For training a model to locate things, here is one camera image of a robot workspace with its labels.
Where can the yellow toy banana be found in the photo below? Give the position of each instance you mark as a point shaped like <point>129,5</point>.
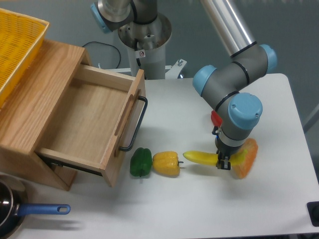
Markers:
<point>202,157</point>

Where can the wooden drawer cabinet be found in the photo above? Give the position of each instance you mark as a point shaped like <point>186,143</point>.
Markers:
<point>30,107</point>

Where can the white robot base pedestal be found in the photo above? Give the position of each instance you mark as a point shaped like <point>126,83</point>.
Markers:
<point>146,48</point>

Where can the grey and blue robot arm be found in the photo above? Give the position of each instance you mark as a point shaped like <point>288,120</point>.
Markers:
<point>220,88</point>

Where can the orange toy fruit wedge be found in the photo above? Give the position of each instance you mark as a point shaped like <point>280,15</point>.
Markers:
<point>242,171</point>

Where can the black pan with blue handle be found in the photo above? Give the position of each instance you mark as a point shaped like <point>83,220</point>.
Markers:
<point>14,206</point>

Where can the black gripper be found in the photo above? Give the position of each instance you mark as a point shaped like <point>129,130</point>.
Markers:
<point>227,144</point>

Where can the open wooden drawer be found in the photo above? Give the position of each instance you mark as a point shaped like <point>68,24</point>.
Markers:
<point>96,115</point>

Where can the red toy bell pepper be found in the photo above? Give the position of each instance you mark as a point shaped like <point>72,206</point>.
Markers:
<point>216,119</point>

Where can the green toy bell pepper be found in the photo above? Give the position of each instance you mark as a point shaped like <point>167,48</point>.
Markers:
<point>141,162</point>

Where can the yellow plastic basket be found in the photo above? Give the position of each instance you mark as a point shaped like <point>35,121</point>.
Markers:
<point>21,37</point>

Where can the black metal drawer handle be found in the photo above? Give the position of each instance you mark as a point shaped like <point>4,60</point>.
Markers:
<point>138,125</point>

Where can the black object at table edge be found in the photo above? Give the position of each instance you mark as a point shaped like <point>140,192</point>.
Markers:
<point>313,210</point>

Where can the yellow toy bell pepper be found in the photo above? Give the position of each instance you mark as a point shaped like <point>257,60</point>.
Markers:
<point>167,163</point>

